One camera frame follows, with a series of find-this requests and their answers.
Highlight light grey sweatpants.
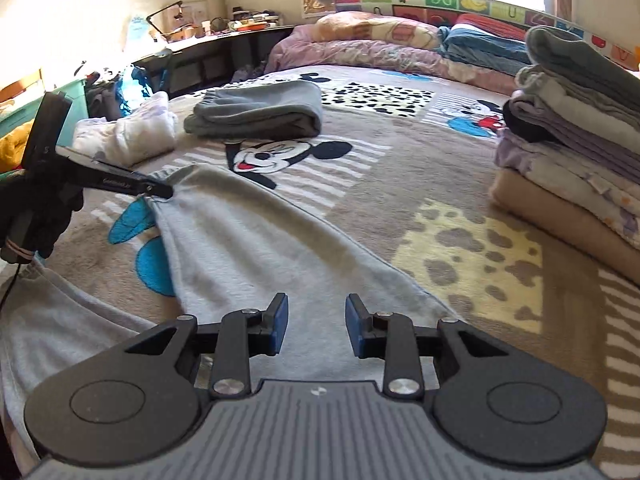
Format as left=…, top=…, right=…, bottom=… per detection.
left=1, top=165, right=449, bottom=470

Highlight black gloved left hand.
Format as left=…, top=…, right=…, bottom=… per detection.
left=1, top=171, right=84, bottom=263

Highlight yellow folded garment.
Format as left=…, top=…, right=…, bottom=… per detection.
left=0, top=119, right=34, bottom=174

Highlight teal storage box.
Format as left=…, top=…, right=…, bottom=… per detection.
left=0, top=79, right=89, bottom=146

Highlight cream floral folded quilt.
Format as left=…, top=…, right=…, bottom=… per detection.
left=72, top=91, right=177, bottom=168

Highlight Mickey Mouse fleece blanket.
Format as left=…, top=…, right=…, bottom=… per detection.
left=0, top=62, right=640, bottom=478

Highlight black low desk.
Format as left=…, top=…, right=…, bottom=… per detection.
left=134, top=25, right=294, bottom=99

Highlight tan folded blanket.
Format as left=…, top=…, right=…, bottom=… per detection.
left=489, top=169, right=639, bottom=284

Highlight dark grey folded pants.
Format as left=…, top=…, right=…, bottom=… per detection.
left=183, top=80, right=322, bottom=140

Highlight lavender folded garment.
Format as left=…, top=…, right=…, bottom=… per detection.
left=502, top=96, right=639, bottom=183

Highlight floral folded sheet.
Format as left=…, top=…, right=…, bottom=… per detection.
left=495, top=128, right=639, bottom=248

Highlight purple floral quilt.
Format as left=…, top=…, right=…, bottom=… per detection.
left=265, top=25, right=516, bottom=96

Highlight blue folded blanket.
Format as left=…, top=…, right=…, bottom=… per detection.
left=437, top=25, right=533, bottom=76

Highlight grey-green folded garment top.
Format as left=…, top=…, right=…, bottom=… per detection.
left=525, top=26, right=639, bottom=112

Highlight colourful alphabet play mat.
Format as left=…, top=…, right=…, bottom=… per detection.
left=303, top=0, right=639, bottom=72

